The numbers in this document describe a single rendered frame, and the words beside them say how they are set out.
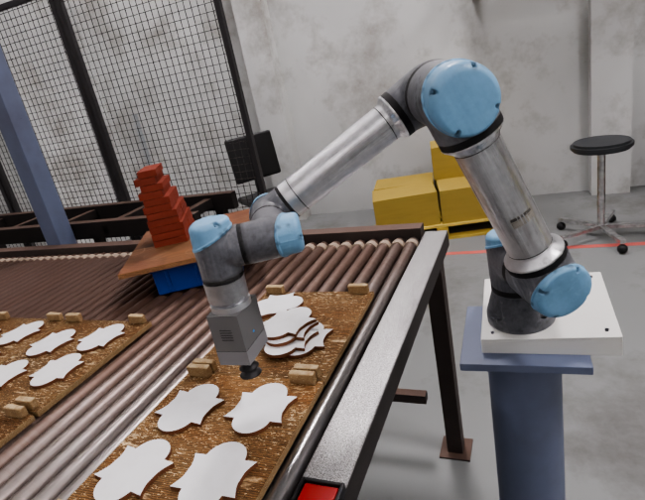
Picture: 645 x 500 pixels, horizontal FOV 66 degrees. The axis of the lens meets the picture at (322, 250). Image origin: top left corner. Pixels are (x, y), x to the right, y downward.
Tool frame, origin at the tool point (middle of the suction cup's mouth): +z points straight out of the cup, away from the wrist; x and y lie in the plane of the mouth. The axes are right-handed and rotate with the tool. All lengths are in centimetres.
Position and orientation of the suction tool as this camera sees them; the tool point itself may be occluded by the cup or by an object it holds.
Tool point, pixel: (250, 373)
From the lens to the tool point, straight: 101.2
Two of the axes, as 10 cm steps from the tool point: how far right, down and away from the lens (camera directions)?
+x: 9.4, -0.7, -3.4
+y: -2.9, 3.9, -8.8
